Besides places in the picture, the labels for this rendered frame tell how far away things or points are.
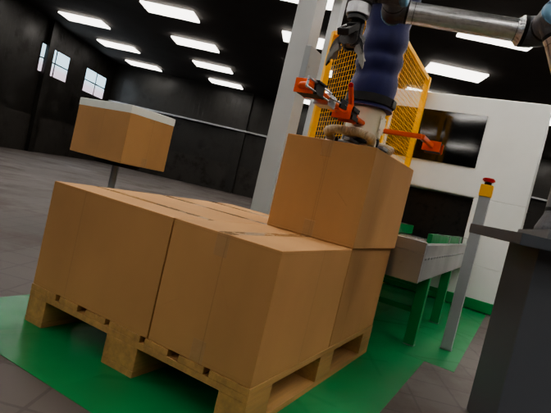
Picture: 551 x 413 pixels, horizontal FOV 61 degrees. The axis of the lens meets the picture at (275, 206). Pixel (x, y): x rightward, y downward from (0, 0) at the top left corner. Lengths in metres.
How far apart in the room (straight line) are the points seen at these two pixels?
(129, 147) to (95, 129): 0.36
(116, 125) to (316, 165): 1.86
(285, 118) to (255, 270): 2.35
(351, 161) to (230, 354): 0.89
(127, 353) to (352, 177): 1.03
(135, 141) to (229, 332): 2.21
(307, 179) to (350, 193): 0.20
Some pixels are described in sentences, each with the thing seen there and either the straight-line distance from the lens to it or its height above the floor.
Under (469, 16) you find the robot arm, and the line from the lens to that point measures 2.09.
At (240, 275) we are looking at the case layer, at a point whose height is 0.44.
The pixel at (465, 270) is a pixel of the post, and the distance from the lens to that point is 2.99.
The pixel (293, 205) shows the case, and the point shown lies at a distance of 1.96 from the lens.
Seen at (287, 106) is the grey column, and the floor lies 1.31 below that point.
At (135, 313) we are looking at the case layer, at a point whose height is 0.21.
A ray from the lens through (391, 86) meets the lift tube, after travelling 2.20.
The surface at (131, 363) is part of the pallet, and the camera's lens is 1.67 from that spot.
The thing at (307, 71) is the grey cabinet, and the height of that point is 1.58.
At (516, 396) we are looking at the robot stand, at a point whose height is 0.18.
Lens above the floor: 0.72
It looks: 3 degrees down
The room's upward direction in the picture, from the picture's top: 13 degrees clockwise
